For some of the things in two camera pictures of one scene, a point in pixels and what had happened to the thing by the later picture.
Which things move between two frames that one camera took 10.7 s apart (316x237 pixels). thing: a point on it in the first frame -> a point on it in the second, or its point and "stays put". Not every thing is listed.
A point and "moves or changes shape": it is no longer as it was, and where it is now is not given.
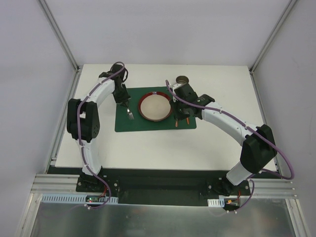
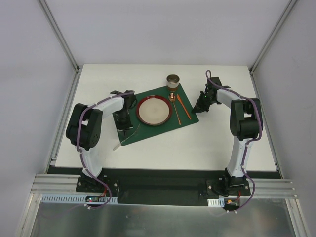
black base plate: x=160 y=186 stays put
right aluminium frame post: x=271 y=36 stays put
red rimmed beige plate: x=155 y=106 moves or changes shape
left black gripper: x=123 y=101 -> x=124 y=126
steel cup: x=182 y=79 -> x=173 y=80
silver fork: x=130 y=114 moves or changes shape
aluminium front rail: x=53 y=183 stays put
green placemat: x=139 y=123 moves or changes shape
